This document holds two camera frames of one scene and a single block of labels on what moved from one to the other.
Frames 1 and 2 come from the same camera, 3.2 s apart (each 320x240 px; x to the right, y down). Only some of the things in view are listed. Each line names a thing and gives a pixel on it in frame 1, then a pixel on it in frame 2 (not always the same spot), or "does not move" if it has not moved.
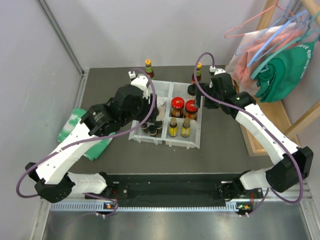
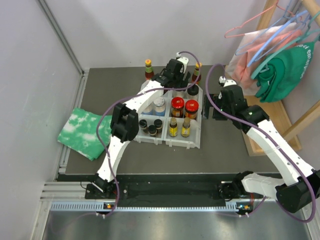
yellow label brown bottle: x=185 y=129 does not move
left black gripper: x=147 y=111 to x=182 y=83
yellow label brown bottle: x=173 y=129 does not move
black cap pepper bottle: x=144 y=129 does not move
